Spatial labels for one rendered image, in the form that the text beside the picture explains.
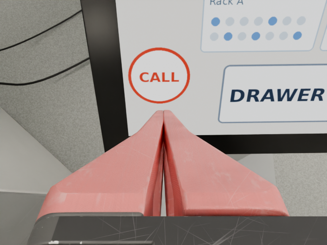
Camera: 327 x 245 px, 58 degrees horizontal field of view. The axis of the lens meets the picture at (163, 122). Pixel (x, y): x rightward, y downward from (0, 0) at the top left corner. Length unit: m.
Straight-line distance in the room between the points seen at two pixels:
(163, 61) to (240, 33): 0.05
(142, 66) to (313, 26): 0.11
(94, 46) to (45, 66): 1.23
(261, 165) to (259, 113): 1.01
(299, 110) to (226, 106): 0.05
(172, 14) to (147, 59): 0.03
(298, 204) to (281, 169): 0.14
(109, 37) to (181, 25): 0.04
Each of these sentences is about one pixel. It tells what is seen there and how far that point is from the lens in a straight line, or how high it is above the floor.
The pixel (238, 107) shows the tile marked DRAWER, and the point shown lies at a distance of 0.22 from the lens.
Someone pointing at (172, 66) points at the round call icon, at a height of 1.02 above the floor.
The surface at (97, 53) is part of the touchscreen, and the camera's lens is 0.20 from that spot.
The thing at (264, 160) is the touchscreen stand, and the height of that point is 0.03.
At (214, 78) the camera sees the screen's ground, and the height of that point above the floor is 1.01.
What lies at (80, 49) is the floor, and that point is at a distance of 1.42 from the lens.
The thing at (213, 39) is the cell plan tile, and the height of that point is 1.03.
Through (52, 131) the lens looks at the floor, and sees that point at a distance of 1.31.
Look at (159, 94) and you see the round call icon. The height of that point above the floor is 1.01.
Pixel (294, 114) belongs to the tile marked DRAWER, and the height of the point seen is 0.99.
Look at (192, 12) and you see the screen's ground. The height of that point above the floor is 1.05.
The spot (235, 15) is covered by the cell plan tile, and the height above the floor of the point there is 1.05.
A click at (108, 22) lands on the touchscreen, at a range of 0.19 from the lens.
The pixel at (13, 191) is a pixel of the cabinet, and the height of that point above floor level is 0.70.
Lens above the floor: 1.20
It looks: 75 degrees down
